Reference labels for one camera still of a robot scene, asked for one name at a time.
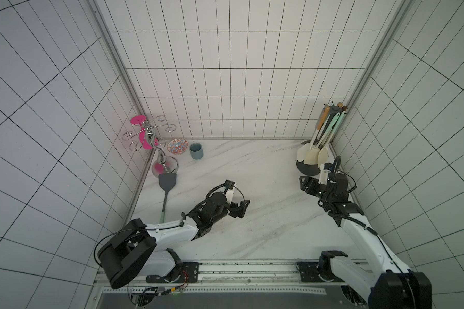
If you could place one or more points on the dark grey utensil rack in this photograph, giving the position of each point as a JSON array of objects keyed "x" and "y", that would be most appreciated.
[{"x": 312, "y": 170}]

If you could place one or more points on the cream slotted turner green handle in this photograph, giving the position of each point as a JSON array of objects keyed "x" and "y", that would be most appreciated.
[{"x": 323, "y": 154}]

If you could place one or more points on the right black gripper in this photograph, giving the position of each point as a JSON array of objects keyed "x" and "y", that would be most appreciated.
[{"x": 311, "y": 186}]

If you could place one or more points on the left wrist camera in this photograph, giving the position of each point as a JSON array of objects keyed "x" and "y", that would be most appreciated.
[{"x": 229, "y": 191}]

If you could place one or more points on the cream spatula green handle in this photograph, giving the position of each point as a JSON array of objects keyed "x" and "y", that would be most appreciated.
[{"x": 312, "y": 154}]

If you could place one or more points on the chrome cup tree stand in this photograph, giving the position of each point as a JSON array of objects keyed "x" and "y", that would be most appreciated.
[{"x": 164, "y": 163}]

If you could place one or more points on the teal ceramic cup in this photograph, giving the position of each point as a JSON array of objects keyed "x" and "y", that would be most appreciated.
[{"x": 196, "y": 151}]

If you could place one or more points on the patterned small bowl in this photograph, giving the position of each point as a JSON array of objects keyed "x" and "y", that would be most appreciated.
[{"x": 177, "y": 146}]

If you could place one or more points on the pink cup on stand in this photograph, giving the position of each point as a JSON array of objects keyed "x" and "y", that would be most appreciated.
[{"x": 146, "y": 137}]

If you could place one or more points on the grey spatula green handle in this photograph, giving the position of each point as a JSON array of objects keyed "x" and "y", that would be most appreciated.
[{"x": 167, "y": 182}]

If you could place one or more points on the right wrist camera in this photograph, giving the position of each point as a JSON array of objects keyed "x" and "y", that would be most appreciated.
[{"x": 325, "y": 170}]

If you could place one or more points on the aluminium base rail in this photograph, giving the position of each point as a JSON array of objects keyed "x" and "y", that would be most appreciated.
[{"x": 243, "y": 276}]

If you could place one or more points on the cream utensil dark wooden handle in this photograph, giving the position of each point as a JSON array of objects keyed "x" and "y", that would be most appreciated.
[{"x": 340, "y": 108}]

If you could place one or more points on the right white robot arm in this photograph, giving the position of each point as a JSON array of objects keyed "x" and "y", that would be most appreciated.
[{"x": 391, "y": 283}]

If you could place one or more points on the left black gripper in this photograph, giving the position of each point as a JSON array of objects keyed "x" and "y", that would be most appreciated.
[{"x": 241, "y": 210}]

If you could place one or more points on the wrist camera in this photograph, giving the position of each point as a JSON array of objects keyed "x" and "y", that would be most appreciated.
[
  {"x": 325, "y": 170},
  {"x": 229, "y": 191}
]

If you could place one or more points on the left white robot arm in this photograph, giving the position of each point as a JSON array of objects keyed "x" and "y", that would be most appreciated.
[{"x": 139, "y": 249}]

